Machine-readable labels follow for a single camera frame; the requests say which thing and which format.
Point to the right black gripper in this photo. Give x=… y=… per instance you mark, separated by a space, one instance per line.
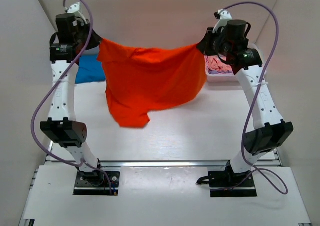
x=204 y=46

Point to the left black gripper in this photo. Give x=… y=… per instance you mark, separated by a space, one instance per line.
x=96 y=39

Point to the orange t-shirt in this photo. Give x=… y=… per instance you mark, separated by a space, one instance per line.
x=140 y=80

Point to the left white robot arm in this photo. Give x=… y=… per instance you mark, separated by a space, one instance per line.
x=61 y=126

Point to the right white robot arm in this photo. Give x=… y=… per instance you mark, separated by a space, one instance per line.
x=270 y=128

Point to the light pink t-shirt in basket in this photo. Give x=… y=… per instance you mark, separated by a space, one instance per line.
x=214 y=63

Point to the folded blue t-shirt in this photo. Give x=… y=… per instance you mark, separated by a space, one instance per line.
x=89 y=70

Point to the white plastic basket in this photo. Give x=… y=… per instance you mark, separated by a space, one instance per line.
x=227 y=77

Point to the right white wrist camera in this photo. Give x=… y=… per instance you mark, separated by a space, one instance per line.
x=222 y=16

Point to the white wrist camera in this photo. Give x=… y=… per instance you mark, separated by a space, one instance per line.
x=74 y=8
x=222 y=16

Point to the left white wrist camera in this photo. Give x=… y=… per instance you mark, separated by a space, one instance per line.
x=74 y=8

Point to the aluminium rail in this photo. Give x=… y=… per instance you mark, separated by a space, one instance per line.
x=183 y=163

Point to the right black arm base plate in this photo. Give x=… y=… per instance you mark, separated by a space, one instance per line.
x=221 y=185

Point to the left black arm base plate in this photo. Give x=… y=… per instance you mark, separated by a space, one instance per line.
x=96 y=184

